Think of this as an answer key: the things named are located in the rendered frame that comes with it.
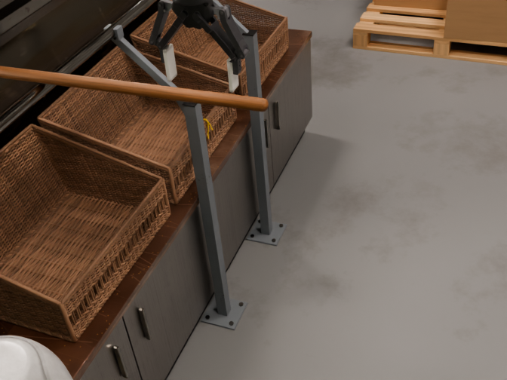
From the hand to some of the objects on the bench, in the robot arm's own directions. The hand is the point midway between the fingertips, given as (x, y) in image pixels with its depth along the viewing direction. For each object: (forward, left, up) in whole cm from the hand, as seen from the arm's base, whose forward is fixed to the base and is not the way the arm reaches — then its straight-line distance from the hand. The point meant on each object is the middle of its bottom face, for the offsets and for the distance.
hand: (202, 78), depth 127 cm
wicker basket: (+130, +61, -74) cm, 162 cm away
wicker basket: (+10, +62, -74) cm, 97 cm away
